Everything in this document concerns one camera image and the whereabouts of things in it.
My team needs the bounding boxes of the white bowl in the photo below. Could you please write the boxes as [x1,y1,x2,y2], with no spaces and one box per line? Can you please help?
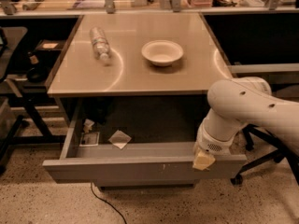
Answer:
[141,40,184,67]

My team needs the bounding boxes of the grey drawer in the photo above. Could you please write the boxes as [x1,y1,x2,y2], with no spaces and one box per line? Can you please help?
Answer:
[43,110,247,183]
[93,180,198,189]

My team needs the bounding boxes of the small card in drawer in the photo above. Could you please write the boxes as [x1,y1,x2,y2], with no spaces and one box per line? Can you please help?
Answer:
[80,133,99,146]

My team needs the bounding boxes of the black office chair right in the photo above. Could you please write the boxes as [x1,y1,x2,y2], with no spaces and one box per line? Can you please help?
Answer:
[230,124,299,187]

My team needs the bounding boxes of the black desk frame left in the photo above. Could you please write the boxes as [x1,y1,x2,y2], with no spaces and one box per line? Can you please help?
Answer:
[4,77,68,147]

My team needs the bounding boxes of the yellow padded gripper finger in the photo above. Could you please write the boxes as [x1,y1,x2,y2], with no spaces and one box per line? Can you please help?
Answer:
[192,150,216,171]

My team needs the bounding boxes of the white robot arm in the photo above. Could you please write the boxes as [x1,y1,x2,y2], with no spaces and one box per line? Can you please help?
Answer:
[192,77,299,171]

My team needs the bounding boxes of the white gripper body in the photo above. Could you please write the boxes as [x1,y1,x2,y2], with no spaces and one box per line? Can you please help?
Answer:
[195,126,233,155]

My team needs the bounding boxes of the black box with label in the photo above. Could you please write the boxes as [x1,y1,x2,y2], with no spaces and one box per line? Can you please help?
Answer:
[36,39,65,51]

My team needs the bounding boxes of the grey top drawer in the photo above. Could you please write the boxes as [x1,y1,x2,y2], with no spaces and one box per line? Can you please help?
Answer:
[43,110,247,183]

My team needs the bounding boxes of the grey drawer cabinet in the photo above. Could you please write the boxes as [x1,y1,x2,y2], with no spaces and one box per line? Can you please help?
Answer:
[45,12,237,191]

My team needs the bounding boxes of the black round object under desk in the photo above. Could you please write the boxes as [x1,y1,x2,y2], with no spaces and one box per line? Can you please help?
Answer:
[26,66,48,83]

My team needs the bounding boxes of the grey bottom drawer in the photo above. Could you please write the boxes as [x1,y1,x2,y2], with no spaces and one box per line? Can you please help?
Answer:
[93,180,198,189]

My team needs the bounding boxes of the clear plastic water bottle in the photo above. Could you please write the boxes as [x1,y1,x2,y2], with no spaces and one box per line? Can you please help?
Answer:
[90,27,110,63]

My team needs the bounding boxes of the black floor cable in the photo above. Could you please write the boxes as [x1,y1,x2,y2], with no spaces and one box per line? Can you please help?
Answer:
[90,182,128,224]

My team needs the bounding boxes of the small white packet in drawer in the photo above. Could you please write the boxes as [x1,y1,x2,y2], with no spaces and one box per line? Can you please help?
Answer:
[83,119,94,133]

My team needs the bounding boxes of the white folded paper packet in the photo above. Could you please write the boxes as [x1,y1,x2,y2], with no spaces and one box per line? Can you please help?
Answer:
[108,130,131,149]

